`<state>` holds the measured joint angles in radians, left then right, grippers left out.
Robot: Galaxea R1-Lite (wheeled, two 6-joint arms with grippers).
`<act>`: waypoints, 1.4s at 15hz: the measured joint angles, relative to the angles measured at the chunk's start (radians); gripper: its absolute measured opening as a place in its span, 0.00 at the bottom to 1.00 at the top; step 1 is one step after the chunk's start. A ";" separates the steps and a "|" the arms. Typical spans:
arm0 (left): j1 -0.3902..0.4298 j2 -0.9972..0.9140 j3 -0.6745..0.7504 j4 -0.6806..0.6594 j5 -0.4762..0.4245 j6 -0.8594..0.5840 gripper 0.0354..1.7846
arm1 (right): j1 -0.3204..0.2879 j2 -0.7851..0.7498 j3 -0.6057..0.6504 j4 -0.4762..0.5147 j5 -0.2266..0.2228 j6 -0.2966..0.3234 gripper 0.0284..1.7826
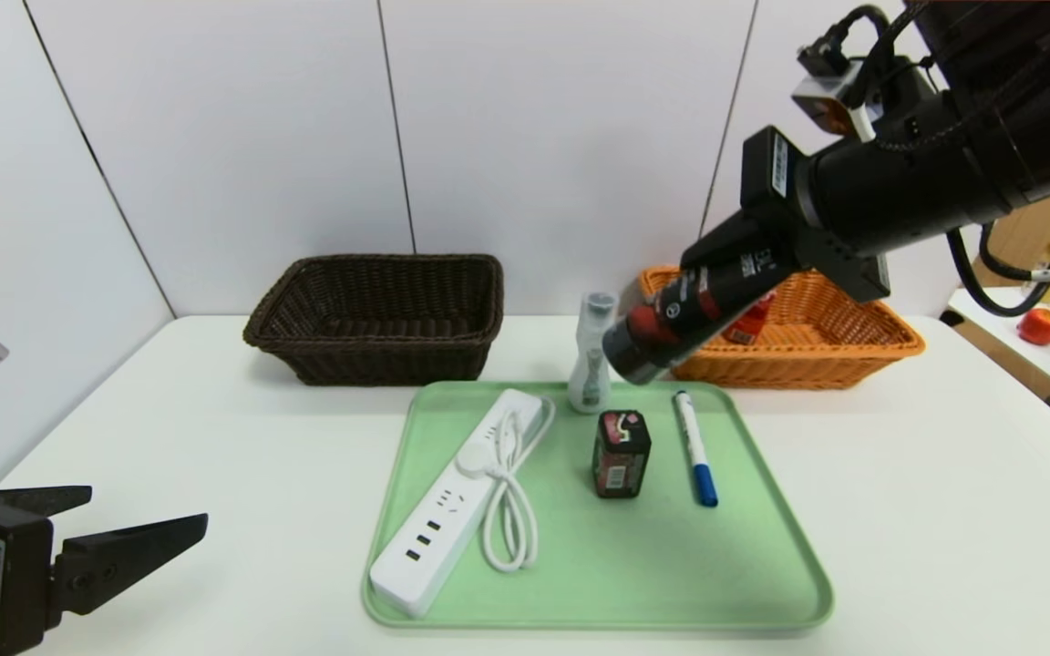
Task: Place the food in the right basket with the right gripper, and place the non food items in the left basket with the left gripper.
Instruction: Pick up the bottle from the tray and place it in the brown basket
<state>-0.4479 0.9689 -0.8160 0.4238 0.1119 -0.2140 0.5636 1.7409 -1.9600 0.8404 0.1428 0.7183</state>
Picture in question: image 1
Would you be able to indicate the white side table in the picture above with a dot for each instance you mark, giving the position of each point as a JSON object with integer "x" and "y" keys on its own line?
{"x": 999, "y": 333}

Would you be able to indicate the wooden cabinet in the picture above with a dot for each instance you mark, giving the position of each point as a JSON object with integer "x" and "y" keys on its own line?
{"x": 1026, "y": 237}

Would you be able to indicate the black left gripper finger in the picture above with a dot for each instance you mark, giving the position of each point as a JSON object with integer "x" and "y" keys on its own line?
{"x": 42, "y": 499}
{"x": 97, "y": 569}

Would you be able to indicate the white bottle with clear cap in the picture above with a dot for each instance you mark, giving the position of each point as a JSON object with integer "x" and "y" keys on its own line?
{"x": 591, "y": 319}

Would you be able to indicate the red snack packet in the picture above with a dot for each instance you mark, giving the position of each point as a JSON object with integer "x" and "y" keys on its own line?
{"x": 755, "y": 323}

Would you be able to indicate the light green plastic tray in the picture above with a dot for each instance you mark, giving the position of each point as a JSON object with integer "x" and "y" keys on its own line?
{"x": 598, "y": 565}

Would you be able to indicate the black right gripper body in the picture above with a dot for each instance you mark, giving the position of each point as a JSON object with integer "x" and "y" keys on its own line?
{"x": 776, "y": 173}

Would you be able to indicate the black pink chewing gum box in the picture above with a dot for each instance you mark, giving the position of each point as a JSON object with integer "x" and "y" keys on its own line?
{"x": 621, "y": 456}

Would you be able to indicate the red apple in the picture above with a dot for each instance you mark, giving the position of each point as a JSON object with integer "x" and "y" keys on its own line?
{"x": 1042, "y": 328}

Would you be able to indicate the dark brown wicker basket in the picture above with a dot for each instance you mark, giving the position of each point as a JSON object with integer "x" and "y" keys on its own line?
{"x": 379, "y": 360}

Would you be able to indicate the black cosmetic tube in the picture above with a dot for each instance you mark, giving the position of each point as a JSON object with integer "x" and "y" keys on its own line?
{"x": 671, "y": 323}

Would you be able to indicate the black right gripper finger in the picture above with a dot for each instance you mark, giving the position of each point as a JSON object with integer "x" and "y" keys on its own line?
{"x": 735, "y": 235}

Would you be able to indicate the orange wicker basket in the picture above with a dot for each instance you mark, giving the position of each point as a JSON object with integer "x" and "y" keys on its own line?
{"x": 817, "y": 355}

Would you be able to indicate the white marker with blue cap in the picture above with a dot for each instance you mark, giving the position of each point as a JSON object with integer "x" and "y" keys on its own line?
{"x": 694, "y": 446}

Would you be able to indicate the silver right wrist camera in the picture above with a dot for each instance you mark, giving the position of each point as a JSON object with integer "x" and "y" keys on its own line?
{"x": 826, "y": 100}

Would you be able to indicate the white power strip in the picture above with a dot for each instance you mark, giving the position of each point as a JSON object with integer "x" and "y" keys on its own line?
{"x": 425, "y": 547}

